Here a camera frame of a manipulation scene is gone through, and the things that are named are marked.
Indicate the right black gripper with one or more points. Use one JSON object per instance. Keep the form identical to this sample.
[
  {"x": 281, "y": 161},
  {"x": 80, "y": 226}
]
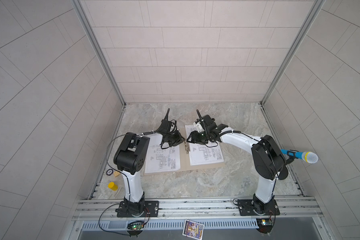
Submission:
[{"x": 194, "y": 137}]

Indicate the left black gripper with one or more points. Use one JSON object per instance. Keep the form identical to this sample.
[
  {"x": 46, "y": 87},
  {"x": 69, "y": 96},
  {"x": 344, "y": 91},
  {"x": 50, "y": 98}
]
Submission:
[{"x": 177, "y": 139}]

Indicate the printed drawing sheet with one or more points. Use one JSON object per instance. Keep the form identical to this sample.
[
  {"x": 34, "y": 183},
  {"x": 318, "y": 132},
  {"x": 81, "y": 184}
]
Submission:
[
  {"x": 205, "y": 154},
  {"x": 160, "y": 160}
]

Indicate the printed drawing sheet top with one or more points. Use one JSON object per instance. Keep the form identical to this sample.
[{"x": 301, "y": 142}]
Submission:
[{"x": 160, "y": 160}]

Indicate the beige cardboard folder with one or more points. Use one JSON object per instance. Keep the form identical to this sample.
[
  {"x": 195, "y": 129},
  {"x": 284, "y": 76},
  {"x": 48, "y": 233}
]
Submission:
[{"x": 185, "y": 162}]

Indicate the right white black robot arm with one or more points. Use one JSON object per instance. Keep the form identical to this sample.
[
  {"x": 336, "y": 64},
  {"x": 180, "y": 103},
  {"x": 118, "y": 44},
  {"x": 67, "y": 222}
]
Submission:
[{"x": 268, "y": 159}]

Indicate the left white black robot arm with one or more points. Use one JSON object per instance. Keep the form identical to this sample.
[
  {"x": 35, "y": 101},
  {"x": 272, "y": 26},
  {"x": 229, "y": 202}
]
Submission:
[{"x": 129, "y": 160}]

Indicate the metal folder clip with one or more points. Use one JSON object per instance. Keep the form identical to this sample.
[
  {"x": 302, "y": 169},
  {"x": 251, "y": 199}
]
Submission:
[{"x": 187, "y": 147}]

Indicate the yellow cylinder block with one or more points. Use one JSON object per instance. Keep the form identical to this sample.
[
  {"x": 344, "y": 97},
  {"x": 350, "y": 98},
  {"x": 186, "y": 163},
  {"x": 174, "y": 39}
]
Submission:
[{"x": 113, "y": 186}]

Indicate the colourful picture card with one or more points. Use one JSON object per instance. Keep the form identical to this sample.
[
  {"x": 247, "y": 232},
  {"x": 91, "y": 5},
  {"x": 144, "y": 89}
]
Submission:
[{"x": 193, "y": 230}]

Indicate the left green circuit board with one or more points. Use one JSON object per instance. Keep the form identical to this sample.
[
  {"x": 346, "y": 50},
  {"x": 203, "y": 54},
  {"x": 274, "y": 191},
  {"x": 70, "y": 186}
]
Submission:
[{"x": 135, "y": 226}]

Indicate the right circuit board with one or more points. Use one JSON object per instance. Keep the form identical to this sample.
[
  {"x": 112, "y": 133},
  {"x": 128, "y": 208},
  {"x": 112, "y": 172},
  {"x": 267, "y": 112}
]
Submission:
[{"x": 265, "y": 225}]

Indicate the blue yellow toy microphone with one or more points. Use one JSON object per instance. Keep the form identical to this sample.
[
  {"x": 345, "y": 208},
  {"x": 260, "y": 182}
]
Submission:
[{"x": 308, "y": 157}]

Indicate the purple ring token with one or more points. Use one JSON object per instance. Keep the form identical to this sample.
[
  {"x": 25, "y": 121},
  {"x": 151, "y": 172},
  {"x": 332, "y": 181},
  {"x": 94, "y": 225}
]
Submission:
[{"x": 109, "y": 172}]

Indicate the aluminium mounting rail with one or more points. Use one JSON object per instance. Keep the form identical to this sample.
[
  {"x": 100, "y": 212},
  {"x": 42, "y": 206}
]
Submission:
[{"x": 201, "y": 208}]

